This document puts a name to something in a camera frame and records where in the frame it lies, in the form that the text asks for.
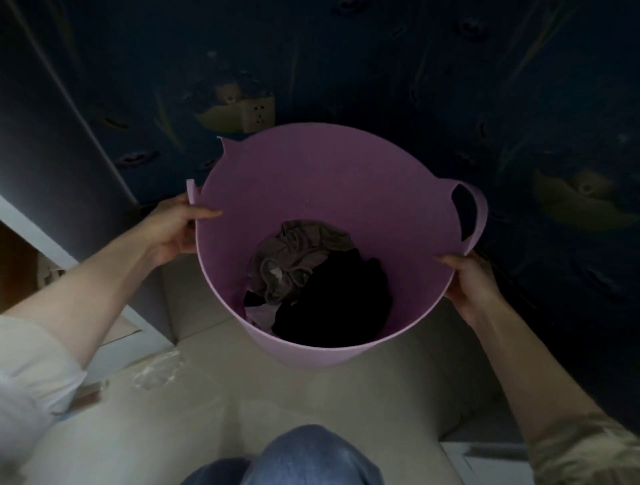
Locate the person's left hand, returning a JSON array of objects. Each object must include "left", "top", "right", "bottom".
[{"left": 140, "top": 193, "right": 223, "bottom": 268}]

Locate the person's right hand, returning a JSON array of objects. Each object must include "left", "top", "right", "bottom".
[{"left": 434, "top": 251, "right": 507, "bottom": 326}]

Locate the purple plastic laundry tub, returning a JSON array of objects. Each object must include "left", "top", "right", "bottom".
[{"left": 186, "top": 122, "right": 489, "bottom": 370}]

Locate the person's right forearm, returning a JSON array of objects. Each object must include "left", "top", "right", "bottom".
[{"left": 470, "top": 298, "right": 603, "bottom": 444}]

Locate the person's left forearm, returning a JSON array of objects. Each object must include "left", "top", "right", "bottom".
[{"left": 2, "top": 218, "right": 157, "bottom": 371}]

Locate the grey crumpled garment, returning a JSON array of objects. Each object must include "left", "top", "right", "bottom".
[{"left": 247, "top": 220, "right": 357, "bottom": 305}]

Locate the white garment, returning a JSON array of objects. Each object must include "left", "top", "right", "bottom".
[{"left": 244, "top": 303, "right": 284, "bottom": 336}]

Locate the black crumpled garment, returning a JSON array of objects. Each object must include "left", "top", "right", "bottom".
[{"left": 243, "top": 248, "right": 394, "bottom": 348}]

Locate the clear plastic wrapper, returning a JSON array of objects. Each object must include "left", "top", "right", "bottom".
[{"left": 131, "top": 350, "right": 182, "bottom": 391}]

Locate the person's blue jeans leg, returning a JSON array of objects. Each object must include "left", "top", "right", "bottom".
[{"left": 181, "top": 425, "right": 386, "bottom": 485}]

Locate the beige wall socket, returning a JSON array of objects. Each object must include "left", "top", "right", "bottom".
[{"left": 239, "top": 95, "right": 277, "bottom": 132}]

